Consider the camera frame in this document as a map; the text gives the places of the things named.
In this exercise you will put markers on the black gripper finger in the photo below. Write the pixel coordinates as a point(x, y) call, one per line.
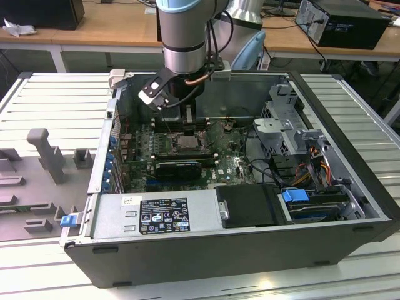
point(189, 130)

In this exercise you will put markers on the square silver CPU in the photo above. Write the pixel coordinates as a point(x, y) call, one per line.
point(182, 142)

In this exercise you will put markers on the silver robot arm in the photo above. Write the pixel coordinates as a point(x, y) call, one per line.
point(184, 37)

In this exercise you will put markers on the black RAM slot bank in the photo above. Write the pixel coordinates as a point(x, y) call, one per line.
point(184, 155)
point(175, 127)

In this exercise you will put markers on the blue expansion slot retainer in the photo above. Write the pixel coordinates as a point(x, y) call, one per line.
point(110, 162)

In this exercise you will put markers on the round battery holder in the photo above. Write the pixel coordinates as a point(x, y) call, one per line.
point(228, 125)

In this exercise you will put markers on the black graphics card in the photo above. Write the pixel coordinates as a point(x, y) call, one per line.
point(178, 171)

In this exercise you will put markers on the green motherboard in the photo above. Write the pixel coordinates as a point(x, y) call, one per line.
point(228, 162)

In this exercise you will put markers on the wooden desk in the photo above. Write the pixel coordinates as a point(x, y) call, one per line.
point(118, 28)
point(287, 34)

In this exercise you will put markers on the pale blue teach pendant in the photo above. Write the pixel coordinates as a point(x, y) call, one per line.
point(251, 50)

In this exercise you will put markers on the black power supply label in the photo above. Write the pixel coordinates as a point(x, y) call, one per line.
point(164, 215)

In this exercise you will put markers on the metal drive cage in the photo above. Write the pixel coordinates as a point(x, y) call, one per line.
point(281, 131)

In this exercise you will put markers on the white power strip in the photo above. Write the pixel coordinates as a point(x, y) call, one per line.
point(265, 61)

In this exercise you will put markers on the black plastic shroud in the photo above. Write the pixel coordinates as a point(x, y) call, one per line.
point(250, 206)

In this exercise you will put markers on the grey power supply unit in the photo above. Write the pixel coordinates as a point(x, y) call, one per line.
point(109, 215)

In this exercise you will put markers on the blue disk carrier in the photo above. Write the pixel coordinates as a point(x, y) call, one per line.
point(295, 198)

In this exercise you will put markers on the black open PC case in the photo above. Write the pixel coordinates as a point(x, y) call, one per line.
point(187, 259)

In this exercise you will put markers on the blue power supply latch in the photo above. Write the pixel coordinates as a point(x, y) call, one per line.
point(68, 221)

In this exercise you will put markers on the large black box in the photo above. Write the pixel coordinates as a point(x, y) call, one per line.
point(40, 12)

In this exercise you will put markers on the grey parts rack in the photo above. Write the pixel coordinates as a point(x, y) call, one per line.
point(37, 193)

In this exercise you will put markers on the crumpled white paper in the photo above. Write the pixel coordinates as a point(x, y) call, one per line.
point(18, 28)

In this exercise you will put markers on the black desktop PC tower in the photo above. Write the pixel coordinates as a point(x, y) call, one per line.
point(353, 28)

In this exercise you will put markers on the green RAM stick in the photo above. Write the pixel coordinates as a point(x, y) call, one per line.
point(7, 210)

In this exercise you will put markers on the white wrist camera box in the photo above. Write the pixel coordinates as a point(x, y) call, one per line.
point(150, 95)

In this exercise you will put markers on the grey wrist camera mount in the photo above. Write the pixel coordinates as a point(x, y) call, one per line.
point(222, 74)

